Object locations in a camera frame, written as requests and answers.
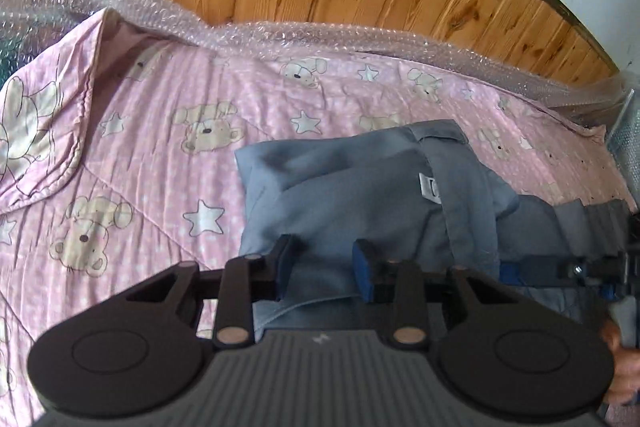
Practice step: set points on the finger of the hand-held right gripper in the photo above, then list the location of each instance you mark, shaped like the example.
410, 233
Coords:
540, 269

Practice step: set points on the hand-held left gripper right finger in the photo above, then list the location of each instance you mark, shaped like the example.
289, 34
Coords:
362, 272

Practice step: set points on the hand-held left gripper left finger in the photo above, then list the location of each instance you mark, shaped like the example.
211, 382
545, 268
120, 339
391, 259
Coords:
286, 268

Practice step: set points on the grey garment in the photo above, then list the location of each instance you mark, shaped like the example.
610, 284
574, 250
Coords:
370, 192

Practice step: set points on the person's right hand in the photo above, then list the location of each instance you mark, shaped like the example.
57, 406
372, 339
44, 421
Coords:
625, 372

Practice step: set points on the pink bear printed blanket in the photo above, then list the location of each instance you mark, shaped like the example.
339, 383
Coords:
150, 157

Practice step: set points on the clear bubble wrap sheet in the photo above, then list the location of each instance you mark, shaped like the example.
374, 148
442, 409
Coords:
310, 32

